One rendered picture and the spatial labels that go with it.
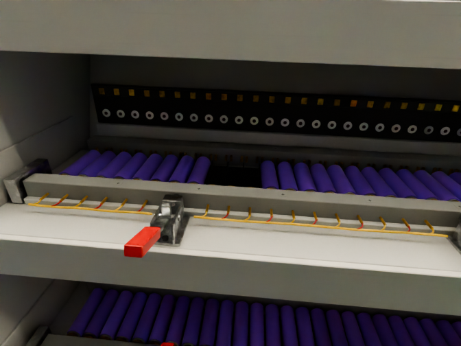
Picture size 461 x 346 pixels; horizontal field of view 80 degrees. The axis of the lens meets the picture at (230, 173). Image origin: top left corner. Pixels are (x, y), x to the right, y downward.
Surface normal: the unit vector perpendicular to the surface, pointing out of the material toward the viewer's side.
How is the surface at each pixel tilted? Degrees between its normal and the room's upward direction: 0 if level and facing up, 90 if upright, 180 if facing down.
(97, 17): 112
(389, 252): 22
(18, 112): 90
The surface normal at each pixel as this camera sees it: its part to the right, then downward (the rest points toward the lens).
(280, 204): -0.08, 0.47
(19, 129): 1.00, 0.07
